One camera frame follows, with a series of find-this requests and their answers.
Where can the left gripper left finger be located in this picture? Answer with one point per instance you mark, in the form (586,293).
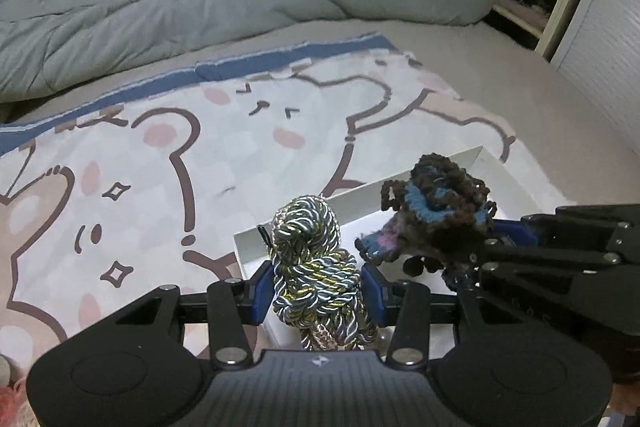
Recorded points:
(233,304)

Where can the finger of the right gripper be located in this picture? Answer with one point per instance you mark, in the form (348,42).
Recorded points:
(565,242)

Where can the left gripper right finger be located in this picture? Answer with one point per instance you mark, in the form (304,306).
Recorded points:
(405,306)

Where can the multicolour twisted rope knot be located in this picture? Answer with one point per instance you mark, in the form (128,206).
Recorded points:
(317,283)

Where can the white shallow storage box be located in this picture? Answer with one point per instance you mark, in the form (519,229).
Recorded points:
(359,212)

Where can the cartoon bear blanket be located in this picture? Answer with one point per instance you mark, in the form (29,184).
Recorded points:
(148,185)

